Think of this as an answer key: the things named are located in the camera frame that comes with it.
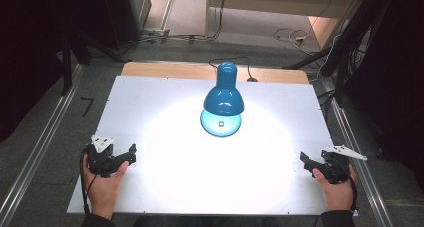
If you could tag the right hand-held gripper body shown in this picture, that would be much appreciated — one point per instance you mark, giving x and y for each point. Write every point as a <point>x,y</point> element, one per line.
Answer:
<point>335,170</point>

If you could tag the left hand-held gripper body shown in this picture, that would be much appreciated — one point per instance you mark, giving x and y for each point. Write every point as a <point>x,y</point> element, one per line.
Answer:
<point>101,160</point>

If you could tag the blue desk lamp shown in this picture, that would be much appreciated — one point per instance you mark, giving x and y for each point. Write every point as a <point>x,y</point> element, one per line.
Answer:
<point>223,100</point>

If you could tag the person's right hand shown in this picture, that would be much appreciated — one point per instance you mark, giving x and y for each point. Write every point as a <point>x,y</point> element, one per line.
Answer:
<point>338,195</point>

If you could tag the person's left hand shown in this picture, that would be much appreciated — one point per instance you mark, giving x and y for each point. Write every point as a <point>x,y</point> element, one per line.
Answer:
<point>101,190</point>

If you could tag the black metal stand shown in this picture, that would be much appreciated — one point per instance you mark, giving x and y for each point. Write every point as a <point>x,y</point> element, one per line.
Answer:
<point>343,53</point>
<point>68,63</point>

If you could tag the grey power strip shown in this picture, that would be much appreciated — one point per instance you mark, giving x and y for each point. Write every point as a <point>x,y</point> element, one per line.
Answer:
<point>156,32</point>

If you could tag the dark cabinet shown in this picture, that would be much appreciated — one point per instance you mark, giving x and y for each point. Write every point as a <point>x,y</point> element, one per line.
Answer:
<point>113,13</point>

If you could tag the aluminium rail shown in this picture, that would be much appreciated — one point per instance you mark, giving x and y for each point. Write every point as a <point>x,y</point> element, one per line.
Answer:
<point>36,147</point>
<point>361,173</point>

